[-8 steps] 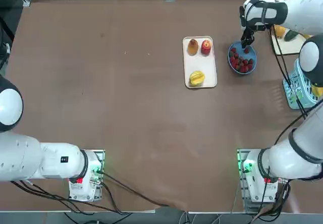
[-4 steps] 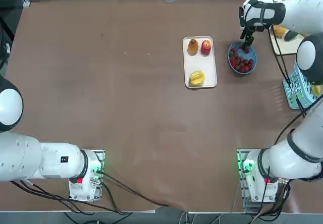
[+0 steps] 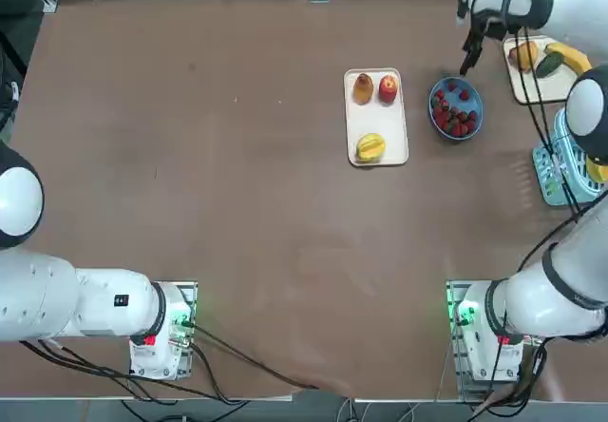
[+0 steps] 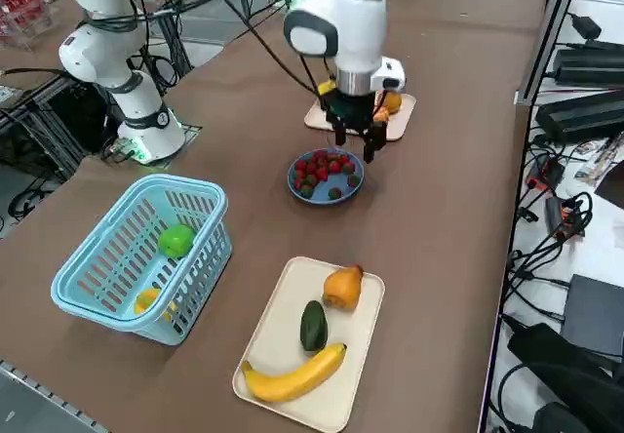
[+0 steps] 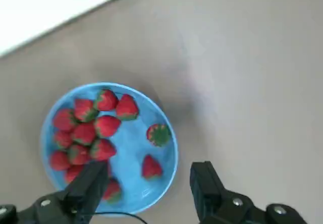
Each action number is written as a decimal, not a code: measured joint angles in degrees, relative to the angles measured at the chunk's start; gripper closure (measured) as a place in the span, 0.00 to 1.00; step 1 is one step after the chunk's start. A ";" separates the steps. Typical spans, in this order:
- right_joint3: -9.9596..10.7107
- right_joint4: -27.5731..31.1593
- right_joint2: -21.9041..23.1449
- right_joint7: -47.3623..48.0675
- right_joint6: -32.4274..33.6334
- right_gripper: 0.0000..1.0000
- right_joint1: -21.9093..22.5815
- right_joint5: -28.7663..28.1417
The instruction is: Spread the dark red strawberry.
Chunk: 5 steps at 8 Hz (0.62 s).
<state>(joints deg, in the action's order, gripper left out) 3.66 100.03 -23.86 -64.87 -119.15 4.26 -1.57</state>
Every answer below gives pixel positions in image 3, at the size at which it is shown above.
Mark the dark green toy cucumber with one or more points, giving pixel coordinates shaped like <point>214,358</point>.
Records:
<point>548,65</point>

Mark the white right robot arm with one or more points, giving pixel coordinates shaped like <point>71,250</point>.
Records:
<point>579,8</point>

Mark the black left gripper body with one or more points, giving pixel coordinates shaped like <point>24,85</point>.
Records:
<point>8,96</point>

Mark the white rectangular tray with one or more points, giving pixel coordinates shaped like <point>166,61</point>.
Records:
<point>380,118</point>
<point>551,89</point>

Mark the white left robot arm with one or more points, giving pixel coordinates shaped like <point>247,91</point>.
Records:
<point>47,293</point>

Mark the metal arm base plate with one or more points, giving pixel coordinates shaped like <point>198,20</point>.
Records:
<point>451,293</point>
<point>191,293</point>

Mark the red toy peach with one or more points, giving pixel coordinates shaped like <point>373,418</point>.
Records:
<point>388,89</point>

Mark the light blue plastic basket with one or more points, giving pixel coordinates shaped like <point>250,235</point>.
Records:
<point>546,160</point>

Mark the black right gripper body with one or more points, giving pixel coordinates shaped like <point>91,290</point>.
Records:
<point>489,31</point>

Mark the yellow toy banana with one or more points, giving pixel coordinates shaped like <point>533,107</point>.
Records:
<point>572,56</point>

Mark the blue round bowl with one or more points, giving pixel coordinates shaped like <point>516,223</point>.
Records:
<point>471,106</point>

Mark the small green toy fruit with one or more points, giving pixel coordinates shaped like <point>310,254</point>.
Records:
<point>552,186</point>

